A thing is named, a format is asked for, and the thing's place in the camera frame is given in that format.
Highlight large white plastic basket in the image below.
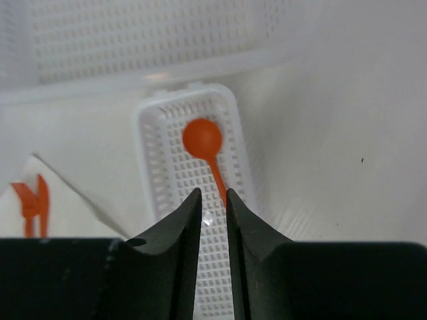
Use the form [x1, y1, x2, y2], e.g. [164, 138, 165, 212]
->
[1, 1, 330, 105]

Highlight white paper napkin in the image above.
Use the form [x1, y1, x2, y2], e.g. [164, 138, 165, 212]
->
[1, 155, 130, 239]

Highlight orange plastic fork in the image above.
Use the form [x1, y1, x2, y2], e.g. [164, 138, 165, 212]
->
[11, 183, 37, 238]

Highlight orange plastic spoon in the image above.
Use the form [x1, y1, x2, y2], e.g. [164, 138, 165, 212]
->
[182, 118, 227, 206]

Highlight small white plastic tray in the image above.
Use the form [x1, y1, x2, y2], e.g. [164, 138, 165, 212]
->
[133, 83, 257, 319]

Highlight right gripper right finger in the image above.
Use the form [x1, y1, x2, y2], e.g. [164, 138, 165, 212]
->
[226, 189, 426, 319]

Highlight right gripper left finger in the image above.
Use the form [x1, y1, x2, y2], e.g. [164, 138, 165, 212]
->
[1, 189, 202, 319]

